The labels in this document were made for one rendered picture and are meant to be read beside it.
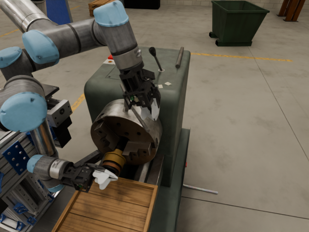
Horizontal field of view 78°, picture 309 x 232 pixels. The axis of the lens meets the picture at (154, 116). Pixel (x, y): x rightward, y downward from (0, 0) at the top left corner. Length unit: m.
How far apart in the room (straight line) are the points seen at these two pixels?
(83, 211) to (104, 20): 0.76
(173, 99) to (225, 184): 1.42
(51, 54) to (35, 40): 0.04
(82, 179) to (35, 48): 0.46
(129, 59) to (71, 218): 0.71
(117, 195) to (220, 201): 1.25
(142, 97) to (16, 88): 0.38
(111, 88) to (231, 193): 1.57
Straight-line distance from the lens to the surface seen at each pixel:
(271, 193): 2.25
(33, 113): 0.67
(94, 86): 0.98
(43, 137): 0.93
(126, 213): 0.92
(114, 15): 0.50
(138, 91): 0.53
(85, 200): 0.98
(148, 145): 0.81
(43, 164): 0.87
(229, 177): 2.18
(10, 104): 0.65
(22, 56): 1.13
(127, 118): 0.76
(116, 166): 0.78
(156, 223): 1.27
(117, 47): 0.51
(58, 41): 0.53
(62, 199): 1.85
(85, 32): 0.56
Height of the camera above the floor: 1.72
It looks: 40 degrees down
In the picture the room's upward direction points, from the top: straight up
